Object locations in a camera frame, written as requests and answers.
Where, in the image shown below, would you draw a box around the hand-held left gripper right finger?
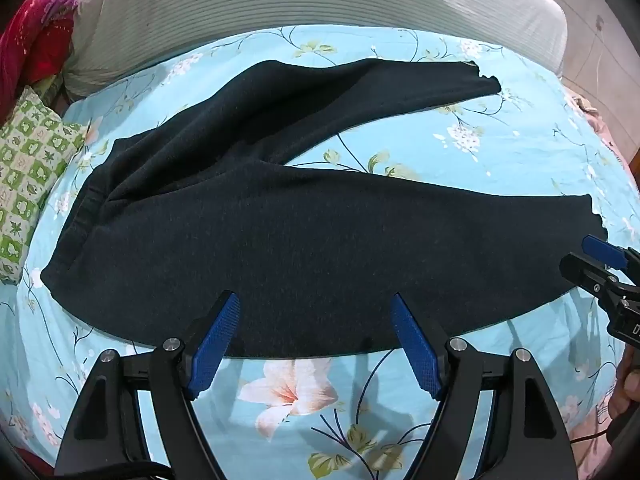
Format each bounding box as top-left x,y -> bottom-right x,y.
390,292 -> 577,480

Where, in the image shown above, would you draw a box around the dark navy pants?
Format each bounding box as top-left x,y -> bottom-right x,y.
40,59 -> 609,360

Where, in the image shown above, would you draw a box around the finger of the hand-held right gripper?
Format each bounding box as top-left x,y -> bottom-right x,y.
558,253 -> 640,312
581,234 -> 640,272

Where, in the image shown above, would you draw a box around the green checked pillow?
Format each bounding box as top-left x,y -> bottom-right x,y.
0,85 -> 87,283

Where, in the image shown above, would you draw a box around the light blue floral bedsheet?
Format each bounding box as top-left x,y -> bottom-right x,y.
9,25 -> 640,480

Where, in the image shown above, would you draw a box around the black cable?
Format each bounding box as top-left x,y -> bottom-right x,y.
569,422 -> 617,445

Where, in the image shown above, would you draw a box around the pink floral cloth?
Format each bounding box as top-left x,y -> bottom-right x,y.
562,85 -> 640,467

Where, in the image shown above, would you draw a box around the white ribbed bolster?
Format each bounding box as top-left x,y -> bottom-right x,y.
64,0 -> 570,101

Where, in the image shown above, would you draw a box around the person's right hand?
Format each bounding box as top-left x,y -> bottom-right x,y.
613,346 -> 640,417

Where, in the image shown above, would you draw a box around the red patterned cloth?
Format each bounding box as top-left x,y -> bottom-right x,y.
0,0 -> 78,88

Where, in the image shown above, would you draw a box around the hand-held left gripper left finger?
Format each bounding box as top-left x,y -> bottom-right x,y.
54,290 -> 242,480

